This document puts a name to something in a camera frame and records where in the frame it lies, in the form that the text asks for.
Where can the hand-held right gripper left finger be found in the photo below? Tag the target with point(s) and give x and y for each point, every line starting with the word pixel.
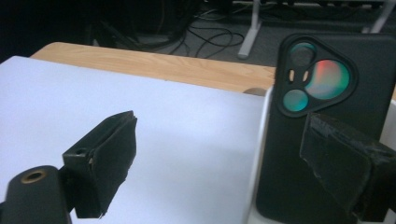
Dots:
pixel 106 155

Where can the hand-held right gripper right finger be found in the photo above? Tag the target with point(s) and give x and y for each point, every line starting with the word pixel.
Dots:
pixel 342 161

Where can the black phone case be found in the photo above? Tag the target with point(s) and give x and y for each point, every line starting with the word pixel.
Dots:
pixel 286 161

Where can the white table mat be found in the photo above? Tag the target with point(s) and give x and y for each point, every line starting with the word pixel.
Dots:
pixel 186 140

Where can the white metal stand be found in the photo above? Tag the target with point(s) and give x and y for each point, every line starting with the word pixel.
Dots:
pixel 250 31

